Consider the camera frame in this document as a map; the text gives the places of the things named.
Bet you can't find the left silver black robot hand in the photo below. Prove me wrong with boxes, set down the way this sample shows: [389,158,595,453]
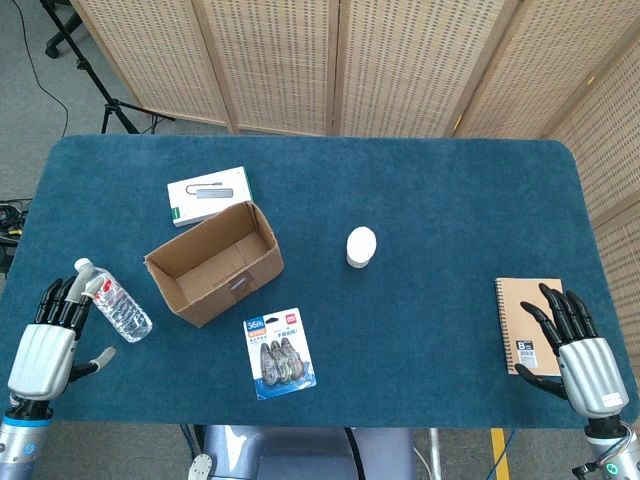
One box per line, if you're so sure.
[7,274,118,402]

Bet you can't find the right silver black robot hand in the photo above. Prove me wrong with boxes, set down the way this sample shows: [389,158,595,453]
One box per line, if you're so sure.
[514,283,630,419]

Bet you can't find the clear plastic water bottle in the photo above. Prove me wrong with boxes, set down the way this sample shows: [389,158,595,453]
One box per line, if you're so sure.
[73,257,154,344]

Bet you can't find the open brown cardboard box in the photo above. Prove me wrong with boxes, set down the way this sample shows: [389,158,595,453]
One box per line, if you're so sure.
[143,201,285,329]

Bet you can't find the white USB hub box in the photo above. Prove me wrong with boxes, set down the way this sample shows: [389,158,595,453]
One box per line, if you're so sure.
[166,166,255,228]

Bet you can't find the blue blister pack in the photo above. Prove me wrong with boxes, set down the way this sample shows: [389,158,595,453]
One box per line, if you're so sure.
[242,307,318,401]

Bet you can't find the brown spiral notebook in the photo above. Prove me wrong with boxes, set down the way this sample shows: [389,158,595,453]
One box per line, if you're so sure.
[494,277,566,377]

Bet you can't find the blue felt table mat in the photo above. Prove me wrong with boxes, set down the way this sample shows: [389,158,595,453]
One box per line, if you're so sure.
[0,134,626,430]

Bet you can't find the metal table leg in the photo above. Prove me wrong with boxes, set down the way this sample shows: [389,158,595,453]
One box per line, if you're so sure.
[428,428,443,480]

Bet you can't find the small white round jar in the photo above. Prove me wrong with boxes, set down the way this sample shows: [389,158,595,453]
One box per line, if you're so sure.
[345,226,378,270]

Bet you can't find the blue-grey robot torso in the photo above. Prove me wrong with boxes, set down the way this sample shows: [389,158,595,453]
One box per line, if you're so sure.
[187,424,417,480]

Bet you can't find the black tripod stand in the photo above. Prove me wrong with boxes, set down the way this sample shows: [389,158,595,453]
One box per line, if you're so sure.
[39,0,176,135]

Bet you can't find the black chair base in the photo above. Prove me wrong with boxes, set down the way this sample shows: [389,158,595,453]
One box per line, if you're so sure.
[44,12,84,60]

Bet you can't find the woven wooden folding screen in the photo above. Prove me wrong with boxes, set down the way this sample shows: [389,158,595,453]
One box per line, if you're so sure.
[69,0,640,351]

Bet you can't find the thin blue cable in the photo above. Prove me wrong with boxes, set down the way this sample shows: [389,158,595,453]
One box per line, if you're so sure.
[499,428,517,480]

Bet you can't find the black cable bundle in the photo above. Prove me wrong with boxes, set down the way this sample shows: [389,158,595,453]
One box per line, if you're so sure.
[0,198,32,274]

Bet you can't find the thick black torso cable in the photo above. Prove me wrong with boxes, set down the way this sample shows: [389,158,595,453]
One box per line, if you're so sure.
[344,427,364,480]

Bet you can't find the thin black floor cable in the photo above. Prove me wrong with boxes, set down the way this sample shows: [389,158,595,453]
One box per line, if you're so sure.
[9,0,70,139]

